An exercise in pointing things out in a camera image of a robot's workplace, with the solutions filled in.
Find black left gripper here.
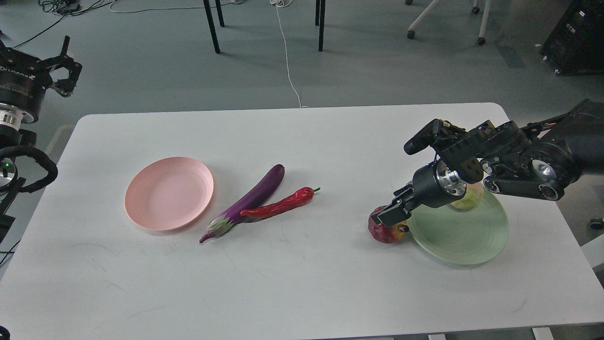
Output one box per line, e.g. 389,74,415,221
0,35,83,124

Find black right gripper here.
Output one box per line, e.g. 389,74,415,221
371,163,467,228

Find red pomegranate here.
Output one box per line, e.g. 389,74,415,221
368,217,409,244

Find green pink peach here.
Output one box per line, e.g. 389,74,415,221
449,182,484,211

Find red chili pepper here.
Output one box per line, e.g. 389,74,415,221
240,187,321,219

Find purple eggplant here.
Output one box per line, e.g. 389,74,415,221
199,164,285,243

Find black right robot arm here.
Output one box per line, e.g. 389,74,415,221
369,99,604,227

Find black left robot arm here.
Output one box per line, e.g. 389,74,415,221
0,36,83,239

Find green plate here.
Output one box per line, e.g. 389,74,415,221
407,191,509,265

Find pink plate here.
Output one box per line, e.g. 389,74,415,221
124,157,214,232

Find white office chair base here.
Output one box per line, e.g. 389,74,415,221
406,0,494,46

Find black table leg pair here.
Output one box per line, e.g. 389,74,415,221
315,0,326,52

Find black equipment cart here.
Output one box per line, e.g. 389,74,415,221
540,0,604,75

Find black floor cables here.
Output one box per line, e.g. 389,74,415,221
0,0,236,56

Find white floor cable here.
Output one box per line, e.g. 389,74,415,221
270,0,310,109

